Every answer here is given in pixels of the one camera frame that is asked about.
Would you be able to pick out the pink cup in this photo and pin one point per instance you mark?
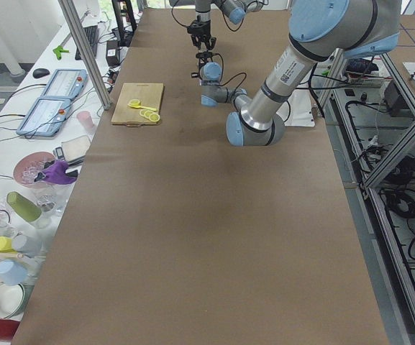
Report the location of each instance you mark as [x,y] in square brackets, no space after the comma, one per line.
[85,119]

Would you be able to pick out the black keyboard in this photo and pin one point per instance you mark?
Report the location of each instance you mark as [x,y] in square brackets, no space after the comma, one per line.
[92,38]

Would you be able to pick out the pink bowl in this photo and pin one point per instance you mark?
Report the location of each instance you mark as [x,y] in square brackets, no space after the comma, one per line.
[27,169]

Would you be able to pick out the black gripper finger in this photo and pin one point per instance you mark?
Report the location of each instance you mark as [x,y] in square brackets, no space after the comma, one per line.
[210,43]
[195,41]

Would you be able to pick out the clear wine glass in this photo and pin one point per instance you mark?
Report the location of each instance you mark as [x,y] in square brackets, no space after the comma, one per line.
[50,198]

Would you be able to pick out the far teach pendant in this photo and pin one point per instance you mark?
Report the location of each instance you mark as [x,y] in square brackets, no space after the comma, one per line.
[66,83]

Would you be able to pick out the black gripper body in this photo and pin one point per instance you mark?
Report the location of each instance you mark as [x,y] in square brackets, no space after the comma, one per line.
[199,28]
[205,55]

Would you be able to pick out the aluminium frame post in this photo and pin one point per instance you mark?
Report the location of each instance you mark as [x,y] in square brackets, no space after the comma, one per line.
[76,29]

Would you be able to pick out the near teach pendant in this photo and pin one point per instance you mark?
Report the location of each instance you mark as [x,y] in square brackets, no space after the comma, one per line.
[45,117]

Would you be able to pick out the black computer mouse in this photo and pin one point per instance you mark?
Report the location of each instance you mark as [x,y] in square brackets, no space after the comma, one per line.
[40,73]

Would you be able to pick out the yellow cup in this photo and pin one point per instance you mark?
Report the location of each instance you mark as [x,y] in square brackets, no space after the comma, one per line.
[6,244]

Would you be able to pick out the teach pendant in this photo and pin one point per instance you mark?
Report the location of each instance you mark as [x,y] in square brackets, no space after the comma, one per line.
[45,117]
[66,83]

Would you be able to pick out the yellow plastic spoon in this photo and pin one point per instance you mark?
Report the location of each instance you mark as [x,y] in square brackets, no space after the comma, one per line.
[148,108]

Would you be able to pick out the light blue cup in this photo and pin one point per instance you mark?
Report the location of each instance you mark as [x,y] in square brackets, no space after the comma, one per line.
[12,273]

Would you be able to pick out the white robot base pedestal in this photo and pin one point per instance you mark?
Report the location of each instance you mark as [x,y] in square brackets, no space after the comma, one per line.
[301,110]

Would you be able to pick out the white green-rimmed bowl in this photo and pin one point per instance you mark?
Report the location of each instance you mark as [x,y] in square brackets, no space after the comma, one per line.
[12,298]

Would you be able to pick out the lemon slice on spoon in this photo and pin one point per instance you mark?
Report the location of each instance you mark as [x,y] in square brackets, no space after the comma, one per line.
[134,103]

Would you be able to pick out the wooden cutting board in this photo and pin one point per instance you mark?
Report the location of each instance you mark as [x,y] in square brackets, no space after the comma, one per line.
[149,94]

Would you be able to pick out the green tumbler cup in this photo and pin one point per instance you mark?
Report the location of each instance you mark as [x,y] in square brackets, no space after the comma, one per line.
[23,207]

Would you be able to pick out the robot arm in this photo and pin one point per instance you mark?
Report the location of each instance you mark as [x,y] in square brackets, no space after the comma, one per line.
[235,11]
[316,30]

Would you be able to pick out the purple cloth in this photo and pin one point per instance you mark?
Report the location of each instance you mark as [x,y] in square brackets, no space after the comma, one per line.
[54,172]

